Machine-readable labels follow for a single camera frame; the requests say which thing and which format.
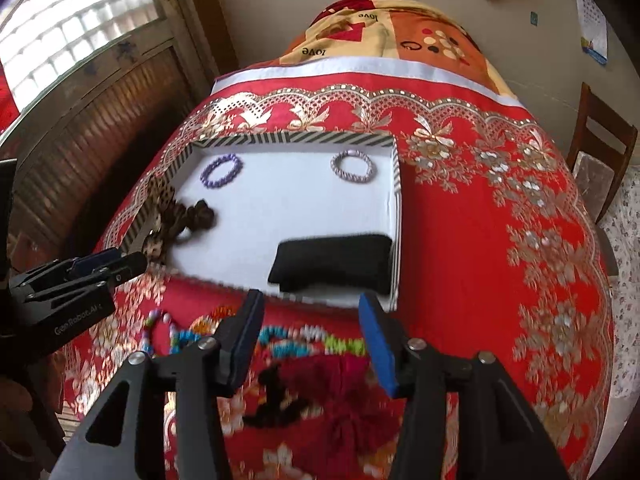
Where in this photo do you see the wall calendar poster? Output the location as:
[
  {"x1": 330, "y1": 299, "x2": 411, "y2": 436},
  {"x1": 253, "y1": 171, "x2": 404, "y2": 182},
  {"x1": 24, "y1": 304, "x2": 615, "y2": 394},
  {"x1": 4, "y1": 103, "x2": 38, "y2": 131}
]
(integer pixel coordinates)
[{"x1": 576, "y1": 0, "x2": 608, "y2": 66}]

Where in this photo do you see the red floral tablecloth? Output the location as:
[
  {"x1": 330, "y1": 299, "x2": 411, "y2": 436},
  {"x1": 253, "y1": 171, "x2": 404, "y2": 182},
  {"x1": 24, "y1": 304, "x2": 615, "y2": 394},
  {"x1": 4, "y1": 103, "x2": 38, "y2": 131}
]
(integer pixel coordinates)
[{"x1": 65, "y1": 58, "x2": 613, "y2": 479}]

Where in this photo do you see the brown scrunchie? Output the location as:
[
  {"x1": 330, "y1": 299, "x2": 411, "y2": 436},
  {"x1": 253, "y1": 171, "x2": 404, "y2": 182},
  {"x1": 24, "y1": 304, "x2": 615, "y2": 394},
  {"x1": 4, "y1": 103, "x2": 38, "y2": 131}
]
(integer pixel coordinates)
[{"x1": 175, "y1": 200, "x2": 217, "y2": 244}]

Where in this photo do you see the orange love print blanket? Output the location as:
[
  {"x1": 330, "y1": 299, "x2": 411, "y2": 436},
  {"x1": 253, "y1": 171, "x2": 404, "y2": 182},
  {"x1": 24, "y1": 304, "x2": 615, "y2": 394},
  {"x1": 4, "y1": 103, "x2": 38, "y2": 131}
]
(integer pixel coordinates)
[{"x1": 258, "y1": 0, "x2": 514, "y2": 98}]

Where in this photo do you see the purple bead bracelet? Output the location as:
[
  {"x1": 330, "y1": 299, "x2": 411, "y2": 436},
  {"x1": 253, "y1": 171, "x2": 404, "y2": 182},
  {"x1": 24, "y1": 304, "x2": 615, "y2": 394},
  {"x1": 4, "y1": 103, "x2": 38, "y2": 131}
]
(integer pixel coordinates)
[{"x1": 199, "y1": 153, "x2": 244, "y2": 190}]

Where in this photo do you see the mixed colour bead bracelet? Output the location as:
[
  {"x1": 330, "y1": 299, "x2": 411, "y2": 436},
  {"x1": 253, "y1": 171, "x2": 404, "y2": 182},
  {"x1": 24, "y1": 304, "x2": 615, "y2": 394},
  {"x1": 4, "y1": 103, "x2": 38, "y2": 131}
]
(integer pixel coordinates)
[{"x1": 138, "y1": 309, "x2": 202, "y2": 359}]

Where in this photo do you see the leopard print bow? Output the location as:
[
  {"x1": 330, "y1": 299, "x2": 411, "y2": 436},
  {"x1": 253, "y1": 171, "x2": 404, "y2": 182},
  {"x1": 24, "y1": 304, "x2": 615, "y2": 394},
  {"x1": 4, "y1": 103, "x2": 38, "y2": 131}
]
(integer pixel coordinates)
[{"x1": 142, "y1": 176, "x2": 186, "y2": 264}]

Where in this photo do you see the floral white fabric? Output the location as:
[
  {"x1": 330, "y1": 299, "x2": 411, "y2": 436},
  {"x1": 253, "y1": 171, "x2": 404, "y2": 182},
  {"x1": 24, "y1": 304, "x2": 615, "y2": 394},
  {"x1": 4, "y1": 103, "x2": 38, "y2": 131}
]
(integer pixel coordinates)
[{"x1": 599, "y1": 165, "x2": 640, "y2": 398}]

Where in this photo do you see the silver pearl bracelet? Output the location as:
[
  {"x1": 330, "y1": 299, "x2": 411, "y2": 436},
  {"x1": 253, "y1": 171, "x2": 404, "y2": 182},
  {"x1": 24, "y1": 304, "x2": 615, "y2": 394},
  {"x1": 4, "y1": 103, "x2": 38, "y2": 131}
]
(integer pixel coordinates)
[{"x1": 330, "y1": 148, "x2": 378, "y2": 184}]

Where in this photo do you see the black scrunchie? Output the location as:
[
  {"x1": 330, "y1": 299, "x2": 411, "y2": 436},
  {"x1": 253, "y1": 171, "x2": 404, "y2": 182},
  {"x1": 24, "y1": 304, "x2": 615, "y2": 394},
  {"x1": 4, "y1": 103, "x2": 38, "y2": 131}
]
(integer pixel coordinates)
[{"x1": 243, "y1": 364, "x2": 311, "y2": 428}]

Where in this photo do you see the window with blinds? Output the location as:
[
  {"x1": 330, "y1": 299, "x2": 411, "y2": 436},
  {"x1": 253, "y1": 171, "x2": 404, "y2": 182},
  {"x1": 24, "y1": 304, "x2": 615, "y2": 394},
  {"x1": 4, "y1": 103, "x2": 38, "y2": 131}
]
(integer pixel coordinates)
[{"x1": 1, "y1": 0, "x2": 158, "y2": 110}]

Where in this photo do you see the black velvet cushion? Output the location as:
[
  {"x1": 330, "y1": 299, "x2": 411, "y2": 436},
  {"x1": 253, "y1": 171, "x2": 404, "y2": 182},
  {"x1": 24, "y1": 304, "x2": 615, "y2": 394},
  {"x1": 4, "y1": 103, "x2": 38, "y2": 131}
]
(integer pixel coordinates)
[{"x1": 268, "y1": 234, "x2": 393, "y2": 296}]

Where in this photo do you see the red satin bow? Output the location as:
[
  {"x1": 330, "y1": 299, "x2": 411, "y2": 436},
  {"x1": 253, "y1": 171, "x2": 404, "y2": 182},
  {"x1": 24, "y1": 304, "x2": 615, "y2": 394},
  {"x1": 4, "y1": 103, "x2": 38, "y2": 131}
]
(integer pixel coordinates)
[{"x1": 278, "y1": 354, "x2": 399, "y2": 451}]

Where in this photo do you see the multicolour flower bead necklace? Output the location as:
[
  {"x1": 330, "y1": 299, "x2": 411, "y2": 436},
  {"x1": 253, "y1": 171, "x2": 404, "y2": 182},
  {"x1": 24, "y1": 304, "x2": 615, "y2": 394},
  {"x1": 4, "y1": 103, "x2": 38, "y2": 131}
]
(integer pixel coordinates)
[{"x1": 257, "y1": 324, "x2": 369, "y2": 360}]

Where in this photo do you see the wooden chair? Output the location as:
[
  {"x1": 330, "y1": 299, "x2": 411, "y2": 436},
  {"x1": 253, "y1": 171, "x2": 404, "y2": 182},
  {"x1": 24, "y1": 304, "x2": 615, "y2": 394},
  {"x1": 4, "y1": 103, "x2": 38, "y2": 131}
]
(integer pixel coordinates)
[{"x1": 566, "y1": 82, "x2": 638, "y2": 223}]

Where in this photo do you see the striped jewelry tray box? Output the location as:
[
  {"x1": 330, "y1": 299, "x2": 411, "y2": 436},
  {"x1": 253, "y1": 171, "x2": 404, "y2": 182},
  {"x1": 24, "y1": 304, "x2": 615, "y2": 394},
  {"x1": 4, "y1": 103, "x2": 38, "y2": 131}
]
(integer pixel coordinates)
[{"x1": 120, "y1": 130, "x2": 403, "y2": 312}]

